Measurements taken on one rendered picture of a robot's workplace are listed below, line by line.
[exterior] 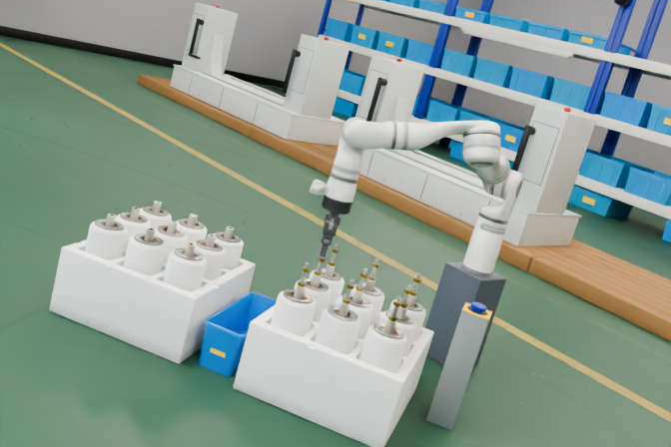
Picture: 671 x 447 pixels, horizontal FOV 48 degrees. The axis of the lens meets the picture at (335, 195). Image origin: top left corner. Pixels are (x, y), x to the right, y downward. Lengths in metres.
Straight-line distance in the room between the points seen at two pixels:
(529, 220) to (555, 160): 0.33
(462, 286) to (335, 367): 0.67
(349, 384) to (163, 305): 0.50
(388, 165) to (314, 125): 0.99
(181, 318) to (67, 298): 0.33
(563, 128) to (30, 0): 5.59
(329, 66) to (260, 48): 4.20
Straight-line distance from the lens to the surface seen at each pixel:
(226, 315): 2.03
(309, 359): 1.79
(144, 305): 1.95
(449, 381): 1.98
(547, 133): 4.01
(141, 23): 8.56
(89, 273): 2.02
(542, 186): 4.00
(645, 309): 3.63
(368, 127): 1.81
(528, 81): 7.15
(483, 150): 1.86
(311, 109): 5.30
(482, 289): 2.31
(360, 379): 1.77
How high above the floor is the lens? 0.89
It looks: 12 degrees down
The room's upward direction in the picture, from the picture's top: 16 degrees clockwise
